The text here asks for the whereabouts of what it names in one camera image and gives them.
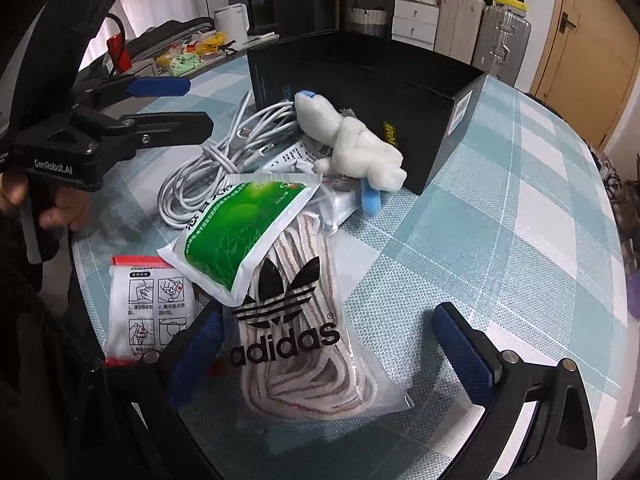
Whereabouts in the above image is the silver suitcase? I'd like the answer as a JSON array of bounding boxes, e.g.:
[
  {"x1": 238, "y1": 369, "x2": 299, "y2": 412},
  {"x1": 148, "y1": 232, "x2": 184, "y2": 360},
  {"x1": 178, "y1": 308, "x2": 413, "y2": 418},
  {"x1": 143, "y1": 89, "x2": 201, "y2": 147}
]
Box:
[{"x1": 472, "y1": 4, "x2": 532, "y2": 83}]

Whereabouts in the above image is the teal checked tablecloth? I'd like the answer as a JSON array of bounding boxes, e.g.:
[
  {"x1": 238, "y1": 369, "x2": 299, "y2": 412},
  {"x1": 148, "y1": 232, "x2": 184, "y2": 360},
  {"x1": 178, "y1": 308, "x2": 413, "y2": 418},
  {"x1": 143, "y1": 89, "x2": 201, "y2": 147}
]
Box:
[{"x1": 70, "y1": 35, "x2": 631, "y2": 480}]

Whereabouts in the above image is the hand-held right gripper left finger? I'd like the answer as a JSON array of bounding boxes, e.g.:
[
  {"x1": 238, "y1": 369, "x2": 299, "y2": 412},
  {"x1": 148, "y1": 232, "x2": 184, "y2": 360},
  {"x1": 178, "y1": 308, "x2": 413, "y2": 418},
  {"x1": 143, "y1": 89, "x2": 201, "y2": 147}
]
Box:
[{"x1": 75, "y1": 304, "x2": 226, "y2": 480}]

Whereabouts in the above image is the white cable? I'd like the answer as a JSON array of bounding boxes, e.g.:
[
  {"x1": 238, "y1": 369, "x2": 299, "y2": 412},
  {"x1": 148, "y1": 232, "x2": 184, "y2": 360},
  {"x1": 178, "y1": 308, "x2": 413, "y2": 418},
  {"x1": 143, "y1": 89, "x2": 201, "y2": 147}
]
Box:
[{"x1": 157, "y1": 91, "x2": 308, "y2": 231}]

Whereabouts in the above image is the beige suitcase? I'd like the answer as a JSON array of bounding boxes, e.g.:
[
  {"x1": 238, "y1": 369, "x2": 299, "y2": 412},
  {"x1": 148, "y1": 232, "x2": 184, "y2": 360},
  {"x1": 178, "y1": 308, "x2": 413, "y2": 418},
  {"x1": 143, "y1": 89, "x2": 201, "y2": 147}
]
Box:
[{"x1": 434, "y1": 0, "x2": 485, "y2": 63}]

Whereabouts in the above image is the white printed packet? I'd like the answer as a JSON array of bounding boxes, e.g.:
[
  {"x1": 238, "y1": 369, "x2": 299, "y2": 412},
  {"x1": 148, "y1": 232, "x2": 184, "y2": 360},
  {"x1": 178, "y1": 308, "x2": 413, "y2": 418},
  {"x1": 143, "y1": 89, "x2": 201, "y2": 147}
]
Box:
[{"x1": 260, "y1": 140, "x2": 341, "y2": 181}]

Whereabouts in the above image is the small white plastic packet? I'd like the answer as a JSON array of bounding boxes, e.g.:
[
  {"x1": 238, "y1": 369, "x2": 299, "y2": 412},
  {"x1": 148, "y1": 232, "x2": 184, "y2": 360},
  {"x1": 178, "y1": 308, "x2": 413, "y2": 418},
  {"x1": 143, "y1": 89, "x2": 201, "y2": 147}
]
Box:
[{"x1": 320, "y1": 182, "x2": 360, "y2": 233}]

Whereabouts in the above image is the white kettle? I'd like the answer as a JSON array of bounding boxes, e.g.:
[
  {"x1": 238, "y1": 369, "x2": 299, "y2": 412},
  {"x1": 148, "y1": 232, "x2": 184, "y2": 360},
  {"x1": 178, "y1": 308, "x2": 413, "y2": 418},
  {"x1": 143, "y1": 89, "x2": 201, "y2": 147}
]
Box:
[{"x1": 215, "y1": 3, "x2": 249, "y2": 47}]

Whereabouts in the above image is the green and white packet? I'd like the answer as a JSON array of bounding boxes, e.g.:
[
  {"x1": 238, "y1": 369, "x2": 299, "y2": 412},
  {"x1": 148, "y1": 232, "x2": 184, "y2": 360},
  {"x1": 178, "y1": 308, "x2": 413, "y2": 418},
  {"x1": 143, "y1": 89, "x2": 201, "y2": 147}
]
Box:
[{"x1": 157, "y1": 172, "x2": 323, "y2": 307}]

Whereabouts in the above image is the yellow packaging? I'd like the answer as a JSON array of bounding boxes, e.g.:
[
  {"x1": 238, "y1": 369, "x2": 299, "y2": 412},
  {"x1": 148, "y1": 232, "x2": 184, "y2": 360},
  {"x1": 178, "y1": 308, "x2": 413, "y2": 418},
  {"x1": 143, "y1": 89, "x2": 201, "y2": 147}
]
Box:
[{"x1": 197, "y1": 32, "x2": 229, "y2": 56}]

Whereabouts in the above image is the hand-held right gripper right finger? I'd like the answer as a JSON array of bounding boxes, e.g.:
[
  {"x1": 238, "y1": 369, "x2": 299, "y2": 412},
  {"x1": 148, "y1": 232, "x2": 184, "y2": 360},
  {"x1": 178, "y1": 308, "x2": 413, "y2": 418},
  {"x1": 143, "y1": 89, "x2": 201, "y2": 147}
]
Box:
[{"x1": 432, "y1": 302, "x2": 598, "y2": 480}]

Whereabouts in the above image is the white packet with red edges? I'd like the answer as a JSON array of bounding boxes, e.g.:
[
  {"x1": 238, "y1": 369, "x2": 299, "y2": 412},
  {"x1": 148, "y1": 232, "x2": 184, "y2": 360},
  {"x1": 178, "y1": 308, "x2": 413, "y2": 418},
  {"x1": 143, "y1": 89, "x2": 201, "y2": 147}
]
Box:
[{"x1": 107, "y1": 255, "x2": 196, "y2": 367}]

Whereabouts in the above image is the person's left hand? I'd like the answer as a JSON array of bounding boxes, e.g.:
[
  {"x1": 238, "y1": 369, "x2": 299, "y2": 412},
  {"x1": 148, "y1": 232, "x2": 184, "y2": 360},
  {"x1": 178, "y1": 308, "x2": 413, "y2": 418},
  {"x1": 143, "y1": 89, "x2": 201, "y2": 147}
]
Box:
[{"x1": 0, "y1": 167, "x2": 91, "y2": 231}]

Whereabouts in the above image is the wooden door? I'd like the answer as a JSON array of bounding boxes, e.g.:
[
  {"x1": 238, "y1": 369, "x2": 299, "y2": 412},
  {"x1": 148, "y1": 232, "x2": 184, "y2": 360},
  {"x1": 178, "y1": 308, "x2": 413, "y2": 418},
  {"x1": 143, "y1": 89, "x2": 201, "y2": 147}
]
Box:
[{"x1": 530, "y1": 0, "x2": 640, "y2": 153}]

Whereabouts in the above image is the grey laundry basket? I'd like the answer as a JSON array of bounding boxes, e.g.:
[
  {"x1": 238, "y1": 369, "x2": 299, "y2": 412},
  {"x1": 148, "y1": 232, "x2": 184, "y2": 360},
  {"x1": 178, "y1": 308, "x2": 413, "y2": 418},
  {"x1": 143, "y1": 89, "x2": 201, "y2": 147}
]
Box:
[{"x1": 348, "y1": 7, "x2": 388, "y2": 36}]

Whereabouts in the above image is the black bag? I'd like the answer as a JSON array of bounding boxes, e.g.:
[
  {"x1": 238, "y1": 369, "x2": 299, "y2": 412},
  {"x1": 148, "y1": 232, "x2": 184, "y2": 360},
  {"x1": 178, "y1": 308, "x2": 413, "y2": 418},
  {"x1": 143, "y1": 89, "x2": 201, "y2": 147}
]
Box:
[{"x1": 132, "y1": 17, "x2": 216, "y2": 53}]

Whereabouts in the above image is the clear bag of striped laces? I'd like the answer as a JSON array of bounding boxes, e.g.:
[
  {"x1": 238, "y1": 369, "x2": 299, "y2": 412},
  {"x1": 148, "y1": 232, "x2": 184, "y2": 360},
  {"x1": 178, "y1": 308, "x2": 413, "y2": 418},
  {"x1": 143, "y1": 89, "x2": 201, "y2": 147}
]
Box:
[{"x1": 220, "y1": 212, "x2": 416, "y2": 428}]

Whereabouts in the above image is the white plush toy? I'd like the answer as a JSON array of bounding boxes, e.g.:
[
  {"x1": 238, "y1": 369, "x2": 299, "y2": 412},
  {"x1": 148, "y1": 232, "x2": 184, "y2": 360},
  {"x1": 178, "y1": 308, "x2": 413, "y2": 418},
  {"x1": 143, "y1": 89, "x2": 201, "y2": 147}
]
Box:
[{"x1": 294, "y1": 89, "x2": 407, "y2": 218}]

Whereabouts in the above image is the white dresser with drawers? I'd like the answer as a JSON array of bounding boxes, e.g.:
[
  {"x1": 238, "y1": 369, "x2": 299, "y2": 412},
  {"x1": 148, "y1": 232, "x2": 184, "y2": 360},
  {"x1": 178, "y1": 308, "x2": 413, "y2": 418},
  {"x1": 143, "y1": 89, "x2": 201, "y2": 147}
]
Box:
[{"x1": 324, "y1": 0, "x2": 441, "y2": 41}]

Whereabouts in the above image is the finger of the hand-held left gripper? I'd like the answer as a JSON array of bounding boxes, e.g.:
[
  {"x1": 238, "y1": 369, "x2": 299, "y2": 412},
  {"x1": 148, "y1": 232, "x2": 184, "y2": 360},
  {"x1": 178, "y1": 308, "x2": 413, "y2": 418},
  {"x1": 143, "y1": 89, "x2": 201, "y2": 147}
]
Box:
[
  {"x1": 120, "y1": 111, "x2": 215, "y2": 150},
  {"x1": 75, "y1": 76, "x2": 192, "y2": 111}
]

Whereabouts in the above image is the black cardboard box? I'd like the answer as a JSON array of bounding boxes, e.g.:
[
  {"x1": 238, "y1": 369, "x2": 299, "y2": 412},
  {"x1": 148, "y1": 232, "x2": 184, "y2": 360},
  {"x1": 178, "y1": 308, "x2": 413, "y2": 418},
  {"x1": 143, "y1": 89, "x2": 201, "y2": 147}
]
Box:
[{"x1": 246, "y1": 30, "x2": 488, "y2": 196}]

